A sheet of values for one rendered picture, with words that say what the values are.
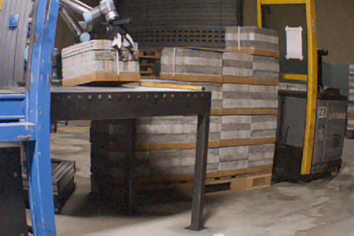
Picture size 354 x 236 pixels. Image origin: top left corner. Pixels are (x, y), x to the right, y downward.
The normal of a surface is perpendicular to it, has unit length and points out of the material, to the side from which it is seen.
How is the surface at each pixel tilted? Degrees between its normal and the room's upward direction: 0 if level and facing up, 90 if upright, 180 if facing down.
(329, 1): 90
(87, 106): 90
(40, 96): 90
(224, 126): 89
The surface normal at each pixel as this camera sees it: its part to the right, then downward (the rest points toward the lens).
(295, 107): -0.84, -0.01
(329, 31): -0.58, 0.02
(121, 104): 0.81, 0.07
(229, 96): 0.55, 0.06
